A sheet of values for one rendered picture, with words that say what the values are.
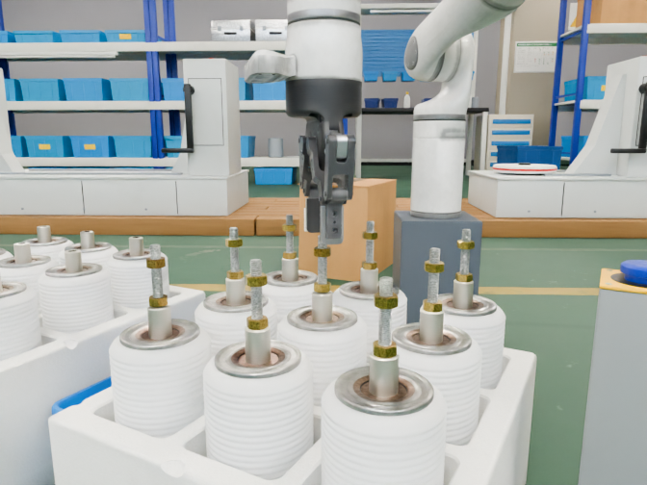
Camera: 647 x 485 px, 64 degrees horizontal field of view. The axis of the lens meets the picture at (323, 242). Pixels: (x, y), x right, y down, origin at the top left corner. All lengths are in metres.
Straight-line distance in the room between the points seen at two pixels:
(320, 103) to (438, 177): 0.48
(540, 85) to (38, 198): 5.67
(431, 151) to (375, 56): 5.54
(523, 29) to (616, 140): 4.22
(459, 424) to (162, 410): 0.27
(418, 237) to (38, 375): 0.61
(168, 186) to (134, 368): 2.08
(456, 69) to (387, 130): 7.85
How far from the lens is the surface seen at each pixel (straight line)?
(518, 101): 6.88
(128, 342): 0.52
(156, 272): 0.52
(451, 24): 0.87
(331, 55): 0.50
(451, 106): 0.94
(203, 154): 2.57
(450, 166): 0.94
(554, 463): 0.84
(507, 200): 2.55
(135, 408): 0.53
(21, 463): 0.77
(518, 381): 0.63
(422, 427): 0.39
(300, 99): 0.50
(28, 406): 0.75
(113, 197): 2.66
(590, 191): 2.68
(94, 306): 0.81
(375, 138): 8.78
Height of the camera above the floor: 0.44
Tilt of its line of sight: 11 degrees down
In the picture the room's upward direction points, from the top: straight up
